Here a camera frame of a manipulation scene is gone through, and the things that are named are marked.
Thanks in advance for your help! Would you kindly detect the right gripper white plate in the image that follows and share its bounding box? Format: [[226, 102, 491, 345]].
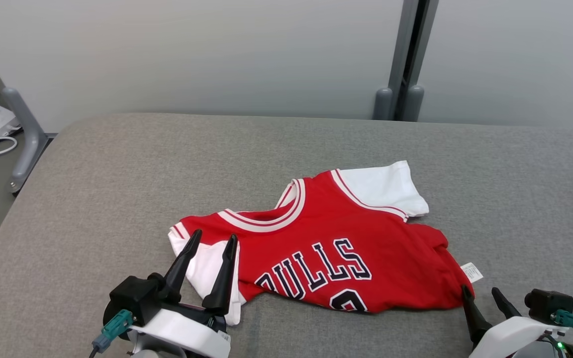
[[461, 284, 566, 358]]

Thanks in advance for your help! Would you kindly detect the grey metal support leg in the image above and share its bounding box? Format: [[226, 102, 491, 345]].
[[0, 87, 51, 194]]

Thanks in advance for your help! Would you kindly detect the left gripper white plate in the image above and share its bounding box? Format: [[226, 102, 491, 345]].
[[126, 229, 239, 358]]

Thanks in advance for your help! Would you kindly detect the left camera cable teal plug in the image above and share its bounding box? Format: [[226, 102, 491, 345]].
[[89, 309, 134, 358]]

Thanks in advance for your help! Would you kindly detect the grey partition post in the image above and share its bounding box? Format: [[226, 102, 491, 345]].
[[373, 0, 440, 122]]

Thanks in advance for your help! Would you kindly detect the red white Bulls jersey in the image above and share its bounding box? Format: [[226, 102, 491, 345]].
[[168, 160, 484, 326]]

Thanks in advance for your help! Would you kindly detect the grey fabric sofa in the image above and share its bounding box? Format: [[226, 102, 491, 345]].
[[0, 113, 573, 358]]

